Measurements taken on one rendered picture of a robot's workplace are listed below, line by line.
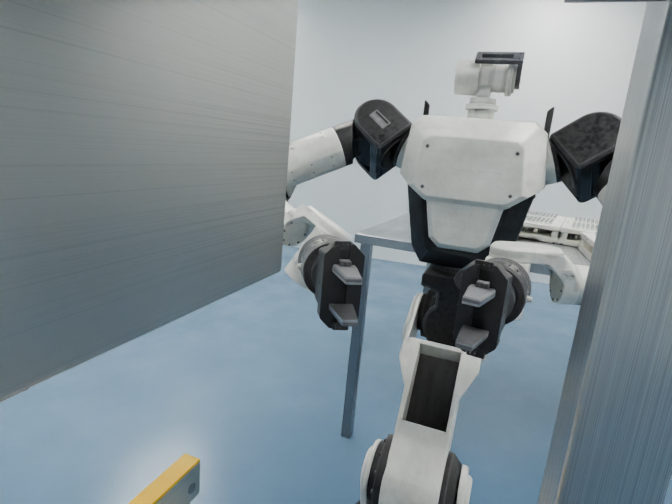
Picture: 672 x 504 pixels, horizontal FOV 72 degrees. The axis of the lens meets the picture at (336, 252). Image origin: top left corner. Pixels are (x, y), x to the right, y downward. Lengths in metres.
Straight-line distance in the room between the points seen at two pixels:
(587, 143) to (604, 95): 4.29
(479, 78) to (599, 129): 0.24
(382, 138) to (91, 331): 0.84
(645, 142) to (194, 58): 0.25
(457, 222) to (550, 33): 4.39
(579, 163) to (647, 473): 0.66
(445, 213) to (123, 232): 0.78
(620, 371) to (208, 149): 0.28
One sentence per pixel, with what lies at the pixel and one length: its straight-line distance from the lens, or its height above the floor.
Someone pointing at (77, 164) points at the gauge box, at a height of 1.18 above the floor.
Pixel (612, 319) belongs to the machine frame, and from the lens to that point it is 0.33.
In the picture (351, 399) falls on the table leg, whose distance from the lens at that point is 2.01.
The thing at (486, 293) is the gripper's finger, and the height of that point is 1.04.
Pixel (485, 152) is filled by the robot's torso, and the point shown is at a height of 1.21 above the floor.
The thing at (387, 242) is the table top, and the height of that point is 0.86.
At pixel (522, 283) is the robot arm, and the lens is 0.69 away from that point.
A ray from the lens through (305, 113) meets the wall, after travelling 5.34.
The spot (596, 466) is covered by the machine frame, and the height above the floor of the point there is 1.01.
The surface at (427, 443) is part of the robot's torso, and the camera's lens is 0.94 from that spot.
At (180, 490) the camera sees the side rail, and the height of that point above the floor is 0.91.
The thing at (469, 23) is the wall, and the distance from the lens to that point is 5.22.
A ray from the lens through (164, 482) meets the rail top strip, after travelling 0.43.
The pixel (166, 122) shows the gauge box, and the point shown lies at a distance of 0.24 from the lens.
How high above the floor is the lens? 1.19
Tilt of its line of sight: 13 degrees down
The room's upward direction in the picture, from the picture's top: 5 degrees clockwise
